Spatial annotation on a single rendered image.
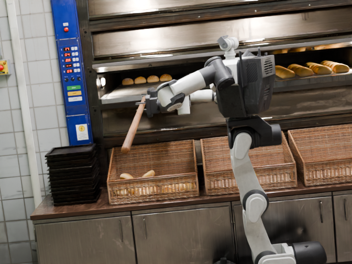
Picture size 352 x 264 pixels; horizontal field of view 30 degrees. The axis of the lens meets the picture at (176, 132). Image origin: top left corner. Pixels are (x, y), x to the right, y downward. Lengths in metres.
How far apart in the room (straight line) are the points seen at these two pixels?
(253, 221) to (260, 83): 0.75
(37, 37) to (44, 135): 0.65
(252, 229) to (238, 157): 0.40
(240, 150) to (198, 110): 0.98
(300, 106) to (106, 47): 1.35
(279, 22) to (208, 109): 0.74
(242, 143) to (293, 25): 1.20
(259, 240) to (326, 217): 0.57
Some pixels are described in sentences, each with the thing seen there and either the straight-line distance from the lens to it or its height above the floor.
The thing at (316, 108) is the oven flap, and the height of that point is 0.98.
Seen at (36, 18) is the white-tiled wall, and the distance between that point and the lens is 4.46.
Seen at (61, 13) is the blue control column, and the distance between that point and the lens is 4.40.
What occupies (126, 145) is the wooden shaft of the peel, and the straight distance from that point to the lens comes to 2.33.
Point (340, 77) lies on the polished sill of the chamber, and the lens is 4.49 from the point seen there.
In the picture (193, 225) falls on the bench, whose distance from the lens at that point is 3.99.
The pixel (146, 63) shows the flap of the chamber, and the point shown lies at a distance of 4.25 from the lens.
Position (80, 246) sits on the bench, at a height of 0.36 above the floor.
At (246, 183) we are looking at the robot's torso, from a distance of 3.56.
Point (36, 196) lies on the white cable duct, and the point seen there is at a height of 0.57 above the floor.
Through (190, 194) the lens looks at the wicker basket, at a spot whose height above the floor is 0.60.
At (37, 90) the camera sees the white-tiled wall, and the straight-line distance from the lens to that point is 4.48.
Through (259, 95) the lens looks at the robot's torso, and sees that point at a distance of 3.38.
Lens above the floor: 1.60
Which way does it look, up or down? 9 degrees down
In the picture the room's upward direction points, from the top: 6 degrees counter-clockwise
